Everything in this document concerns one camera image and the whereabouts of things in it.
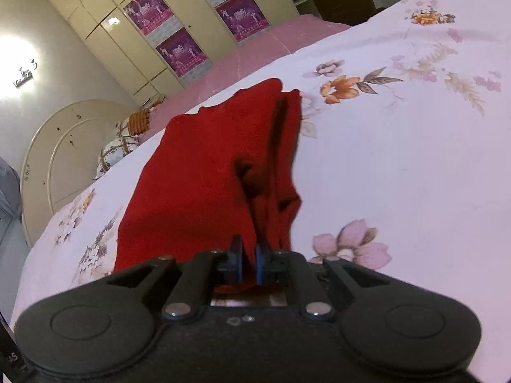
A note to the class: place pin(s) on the orange pillow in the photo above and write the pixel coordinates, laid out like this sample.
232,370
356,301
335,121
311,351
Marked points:
138,122

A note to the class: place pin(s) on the pink bedsheet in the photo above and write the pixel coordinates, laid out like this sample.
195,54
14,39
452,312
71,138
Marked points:
247,60

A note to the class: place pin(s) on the white floral bedsheet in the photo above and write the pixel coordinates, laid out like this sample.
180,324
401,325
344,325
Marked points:
399,159

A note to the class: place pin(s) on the cream arched headboard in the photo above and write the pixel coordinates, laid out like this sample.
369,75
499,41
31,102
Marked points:
60,147

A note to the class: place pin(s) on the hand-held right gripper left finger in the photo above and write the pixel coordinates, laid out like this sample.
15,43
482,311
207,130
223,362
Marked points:
238,264

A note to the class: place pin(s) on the purple wall poster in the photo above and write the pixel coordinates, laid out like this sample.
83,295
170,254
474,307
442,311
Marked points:
182,52
241,16
148,10

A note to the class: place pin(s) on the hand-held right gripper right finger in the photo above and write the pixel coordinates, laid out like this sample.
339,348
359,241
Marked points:
260,265

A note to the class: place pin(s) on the red knit garment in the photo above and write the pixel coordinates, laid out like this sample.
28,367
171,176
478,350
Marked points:
191,183

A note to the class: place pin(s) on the wall fixture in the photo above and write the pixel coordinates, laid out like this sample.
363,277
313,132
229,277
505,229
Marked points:
24,74

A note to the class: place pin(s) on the cream wardrobe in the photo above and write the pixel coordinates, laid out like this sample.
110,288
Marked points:
119,36

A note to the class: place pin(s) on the grey cloth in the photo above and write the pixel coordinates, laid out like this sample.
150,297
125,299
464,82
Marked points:
8,203

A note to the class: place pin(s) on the white floral pillow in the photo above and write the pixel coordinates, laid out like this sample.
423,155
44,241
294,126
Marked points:
113,154

